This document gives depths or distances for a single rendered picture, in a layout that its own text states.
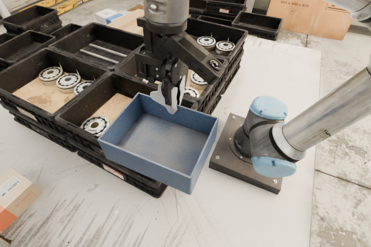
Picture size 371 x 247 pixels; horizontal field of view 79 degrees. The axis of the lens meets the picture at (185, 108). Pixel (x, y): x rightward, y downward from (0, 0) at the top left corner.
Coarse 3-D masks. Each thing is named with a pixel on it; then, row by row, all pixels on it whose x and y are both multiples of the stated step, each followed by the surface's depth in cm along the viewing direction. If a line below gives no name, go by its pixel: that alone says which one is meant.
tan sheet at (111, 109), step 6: (114, 96) 97; (120, 96) 97; (126, 96) 97; (108, 102) 94; (114, 102) 94; (120, 102) 94; (126, 102) 94; (102, 108) 92; (108, 108) 92; (114, 108) 92; (120, 108) 92; (96, 114) 90; (102, 114) 90; (108, 114) 90; (114, 114) 90
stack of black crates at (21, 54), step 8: (32, 32) 188; (8, 40) 177; (16, 40) 181; (24, 40) 187; (32, 40) 192; (40, 40) 191; (48, 40) 177; (0, 48) 172; (8, 48) 177; (16, 48) 183; (24, 48) 188; (32, 48) 188; (40, 48) 171; (0, 56) 174; (8, 56) 179; (16, 56) 180; (24, 56) 162; (0, 64) 165; (8, 64) 158
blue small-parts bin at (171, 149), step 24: (144, 96) 53; (120, 120) 49; (144, 120) 56; (168, 120) 55; (192, 120) 51; (216, 120) 47; (120, 144) 51; (144, 144) 51; (168, 144) 51; (192, 144) 51; (144, 168) 44; (168, 168) 40; (192, 168) 47
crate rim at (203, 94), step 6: (132, 54) 102; (126, 60) 98; (222, 60) 99; (120, 66) 95; (120, 72) 92; (138, 78) 90; (156, 84) 87; (204, 90) 85; (186, 96) 82; (192, 96) 82; (204, 96) 84; (198, 102) 82
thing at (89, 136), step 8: (112, 72) 92; (104, 80) 89; (136, 80) 89; (152, 88) 86; (80, 96) 82; (184, 96) 82; (72, 104) 79; (64, 112) 77; (56, 120) 74; (64, 120) 74; (72, 128) 72; (80, 128) 72; (88, 136) 70; (96, 136) 70
